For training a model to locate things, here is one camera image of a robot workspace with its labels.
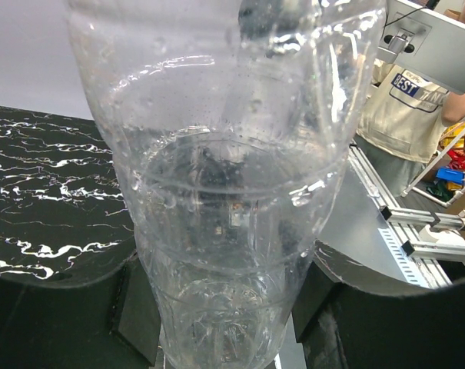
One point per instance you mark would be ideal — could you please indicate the clear plastic bottle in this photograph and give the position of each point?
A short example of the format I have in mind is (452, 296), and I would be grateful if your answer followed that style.
(229, 124)

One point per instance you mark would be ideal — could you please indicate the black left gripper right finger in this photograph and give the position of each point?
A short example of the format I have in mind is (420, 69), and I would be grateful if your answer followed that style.
(348, 315)

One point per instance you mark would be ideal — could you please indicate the person in cream shirt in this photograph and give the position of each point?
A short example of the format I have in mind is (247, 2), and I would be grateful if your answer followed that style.
(402, 122)

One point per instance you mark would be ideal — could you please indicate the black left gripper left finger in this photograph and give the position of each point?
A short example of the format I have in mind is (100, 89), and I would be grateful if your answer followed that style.
(100, 313)

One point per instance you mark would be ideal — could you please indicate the grey monitor panel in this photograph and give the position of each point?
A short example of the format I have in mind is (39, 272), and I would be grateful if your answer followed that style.
(426, 43)

